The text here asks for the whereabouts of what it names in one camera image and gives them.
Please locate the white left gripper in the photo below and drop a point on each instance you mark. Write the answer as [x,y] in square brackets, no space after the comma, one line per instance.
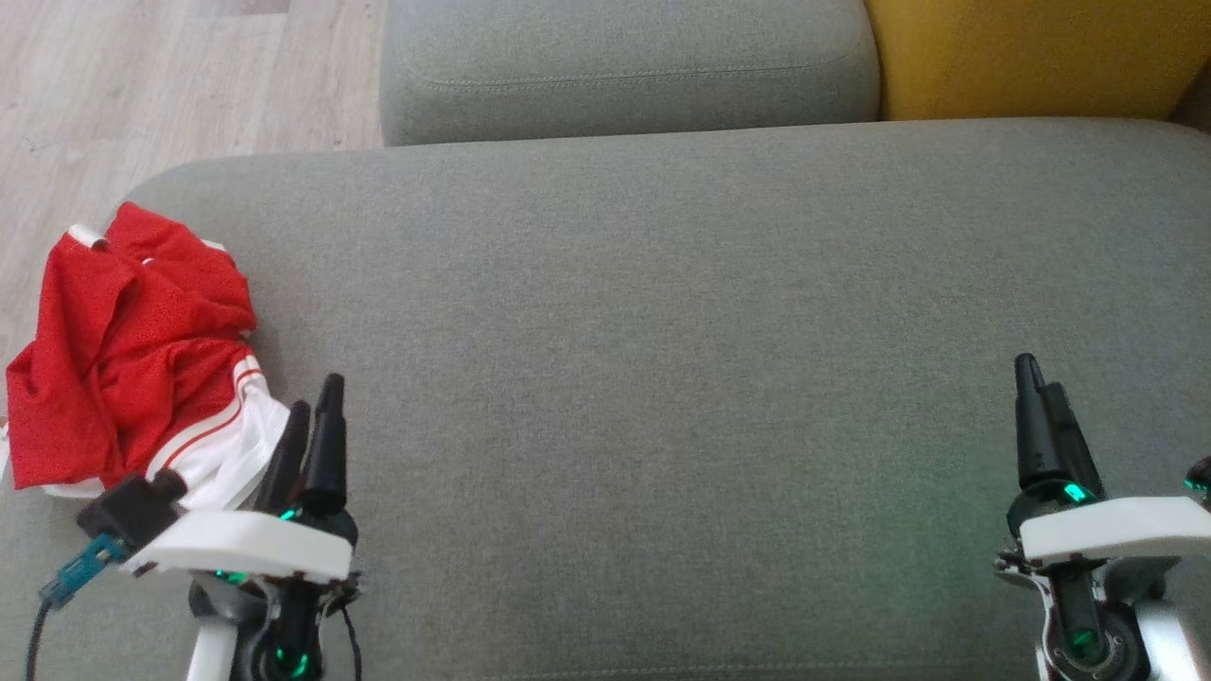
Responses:
[246,547]

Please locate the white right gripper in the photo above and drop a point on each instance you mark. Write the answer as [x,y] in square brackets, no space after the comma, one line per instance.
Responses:
[1116,528]

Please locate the red garment wide white band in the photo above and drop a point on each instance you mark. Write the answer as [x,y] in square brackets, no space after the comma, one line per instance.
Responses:
[142,416]

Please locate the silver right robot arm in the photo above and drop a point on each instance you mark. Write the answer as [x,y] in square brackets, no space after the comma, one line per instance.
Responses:
[1178,643]

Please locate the right wrist black cylinder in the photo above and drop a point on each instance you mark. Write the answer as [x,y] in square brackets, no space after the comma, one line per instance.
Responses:
[1202,473]

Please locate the grey sofa seat cushion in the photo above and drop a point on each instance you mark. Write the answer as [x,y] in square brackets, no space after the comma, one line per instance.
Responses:
[662,378]

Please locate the yellow sofa cushion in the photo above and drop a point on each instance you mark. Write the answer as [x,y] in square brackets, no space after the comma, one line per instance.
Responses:
[1031,57]

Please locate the grey sofa back cushion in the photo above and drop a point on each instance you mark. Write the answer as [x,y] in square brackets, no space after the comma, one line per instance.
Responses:
[624,66]

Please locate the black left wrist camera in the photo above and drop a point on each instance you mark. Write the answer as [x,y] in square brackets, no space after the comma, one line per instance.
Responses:
[132,511]

